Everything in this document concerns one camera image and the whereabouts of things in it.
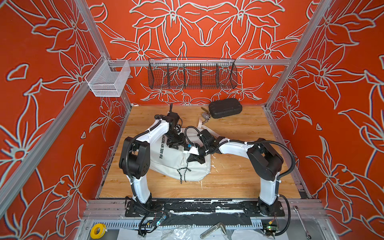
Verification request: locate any white wire wall basket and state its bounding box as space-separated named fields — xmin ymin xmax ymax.
xmin=85 ymin=55 xmax=131 ymax=97

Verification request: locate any silver wrench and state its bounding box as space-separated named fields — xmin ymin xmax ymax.
xmin=294 ymin=206 xmax=312 ymax=240

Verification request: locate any black hard zip case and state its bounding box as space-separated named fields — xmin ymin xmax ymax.
xmin=209 ymin=98 xmax=243 ymax=119

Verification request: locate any silver metal tool with handle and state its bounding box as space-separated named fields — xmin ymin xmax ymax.
xmin=201 ymin=107 xmax=211 ymax=125

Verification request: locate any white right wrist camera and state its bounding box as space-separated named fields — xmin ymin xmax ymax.
xmin=187 ymin=144 xmax=200 ymax=155

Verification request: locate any grey angled metal bracket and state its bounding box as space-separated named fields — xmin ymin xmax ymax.
xmin=200 ymin=222 xmax=227 ymax=239

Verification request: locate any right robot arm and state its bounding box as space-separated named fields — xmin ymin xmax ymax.
xmin=184 ymin=130 xmax=296 ymax=216

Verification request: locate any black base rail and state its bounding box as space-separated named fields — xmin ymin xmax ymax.
xmin=124 ymin=197 xmax=286 ymax=219

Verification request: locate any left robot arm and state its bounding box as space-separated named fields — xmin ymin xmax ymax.
xmin=119 ymin=111 xmax=186 ymax=213

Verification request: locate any black wire wall basket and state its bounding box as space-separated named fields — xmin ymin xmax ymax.
xmin=148 ymin=57 xmax=238 ymax=90

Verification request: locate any yellow tape roll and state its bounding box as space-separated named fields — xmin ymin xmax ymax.
xmin=90 ymin=223 xmax=108 ymax=240

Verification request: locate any white canvas backpack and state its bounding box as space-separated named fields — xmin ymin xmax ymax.
xmin=150 ymin=127 xmax=214 ymax=182

